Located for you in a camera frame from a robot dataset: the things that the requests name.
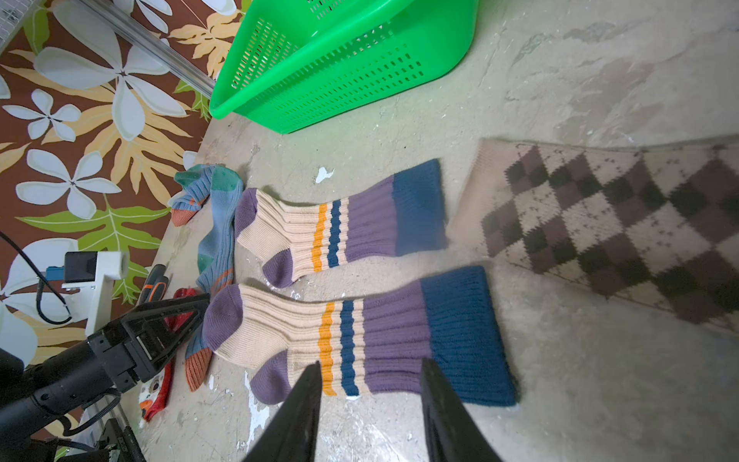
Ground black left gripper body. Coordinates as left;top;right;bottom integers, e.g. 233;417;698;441
31;333;139;415

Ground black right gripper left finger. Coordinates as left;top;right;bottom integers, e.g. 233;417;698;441
242;362;323;462

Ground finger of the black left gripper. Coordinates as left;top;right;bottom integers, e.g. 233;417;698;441
119;294;210;375

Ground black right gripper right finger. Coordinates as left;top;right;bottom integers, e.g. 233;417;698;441
421;358;502;462

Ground cream purple striped sock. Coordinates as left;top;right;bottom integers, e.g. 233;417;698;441
202;266;517;407
235;159;446;289

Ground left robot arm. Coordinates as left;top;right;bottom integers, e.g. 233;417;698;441
1;294;210;461

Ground orange black pliers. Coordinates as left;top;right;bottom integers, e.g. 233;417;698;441
137;264;169;305

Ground red christmas sock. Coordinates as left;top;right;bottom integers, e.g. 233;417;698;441
139;288;199;424

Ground blue green orange sock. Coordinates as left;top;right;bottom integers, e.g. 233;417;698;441
167;165;223;227
184;166;244;393

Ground white paper scrap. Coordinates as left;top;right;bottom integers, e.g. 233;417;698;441
315;167;335;184

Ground brown argyle sock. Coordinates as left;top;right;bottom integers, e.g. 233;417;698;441
448;139;738;333

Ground green plastic basket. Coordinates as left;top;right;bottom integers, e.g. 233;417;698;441
210;0;478;134

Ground black left camera cable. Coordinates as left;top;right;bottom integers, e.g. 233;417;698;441
0;230;74;326

